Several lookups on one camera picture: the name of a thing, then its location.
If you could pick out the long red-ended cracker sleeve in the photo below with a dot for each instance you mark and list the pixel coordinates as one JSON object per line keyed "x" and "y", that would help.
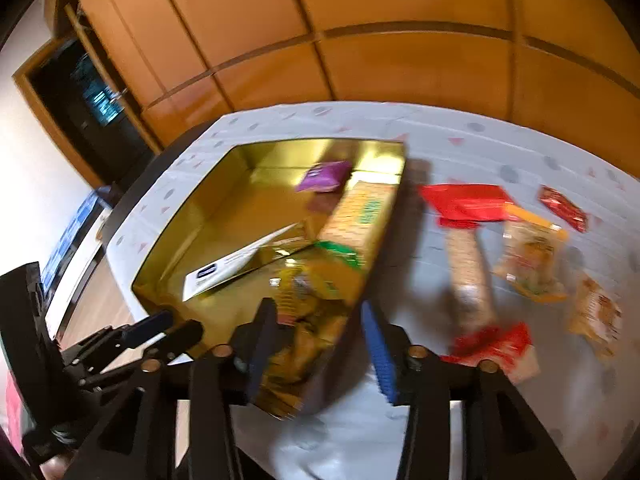
{"x": 467, "y": 270}

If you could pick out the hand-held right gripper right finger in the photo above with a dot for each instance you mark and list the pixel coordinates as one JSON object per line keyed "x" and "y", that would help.
{"x": 380, "y": 355}

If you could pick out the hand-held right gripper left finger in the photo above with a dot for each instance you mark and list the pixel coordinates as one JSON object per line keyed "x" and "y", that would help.
{"x": 262, "y": 355}

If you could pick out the small dark red candy packet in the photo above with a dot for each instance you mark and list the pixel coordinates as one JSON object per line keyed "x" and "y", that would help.
{"x": 562, "y": 207}

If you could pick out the purple snack packet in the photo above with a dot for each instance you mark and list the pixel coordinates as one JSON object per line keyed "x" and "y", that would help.
{"x": 322, "y": 177}

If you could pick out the yellow snack packet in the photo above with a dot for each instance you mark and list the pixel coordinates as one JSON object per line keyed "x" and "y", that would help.
{"x": 310, "y": 320}

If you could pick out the orange-edged clear snack packet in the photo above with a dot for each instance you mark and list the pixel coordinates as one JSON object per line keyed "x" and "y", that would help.
{"x": 530, "y": 255}

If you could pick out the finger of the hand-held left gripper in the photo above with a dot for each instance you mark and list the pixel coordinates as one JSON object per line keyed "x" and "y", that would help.
{"x": 147, "y": 327}
{"x": 182, "y": 337}

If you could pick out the pink cloth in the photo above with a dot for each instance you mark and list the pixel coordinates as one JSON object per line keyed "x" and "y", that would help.
{"x": 10, "y": 410}

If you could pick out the brown round pastry packet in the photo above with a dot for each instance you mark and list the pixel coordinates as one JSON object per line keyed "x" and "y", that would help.
{"x": 595, "y": 312}

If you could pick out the white card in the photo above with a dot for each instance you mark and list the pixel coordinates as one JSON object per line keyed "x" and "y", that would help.
{"x": 220, "y": 270}

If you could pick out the shiny red snack packet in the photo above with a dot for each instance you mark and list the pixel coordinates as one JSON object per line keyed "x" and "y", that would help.
{"x": 465, "y": 200}

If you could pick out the gold tin box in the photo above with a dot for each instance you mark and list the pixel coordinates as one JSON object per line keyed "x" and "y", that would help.
{"x": 225, "y": 200}

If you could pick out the blue printed board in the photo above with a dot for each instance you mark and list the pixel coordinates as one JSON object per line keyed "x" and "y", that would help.
{"x": 70, "y": 235}

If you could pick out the light blue patterned tablecloth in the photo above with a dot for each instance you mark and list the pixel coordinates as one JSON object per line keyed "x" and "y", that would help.
{"x": 525, "y": 150}

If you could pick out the dark open wooden cabinet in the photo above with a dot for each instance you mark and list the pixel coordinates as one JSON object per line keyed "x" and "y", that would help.
{"x": 85, "y": 120}

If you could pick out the yellow cracker pack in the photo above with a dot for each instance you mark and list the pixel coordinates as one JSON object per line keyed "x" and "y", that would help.
{"x": 357, "y": 215}

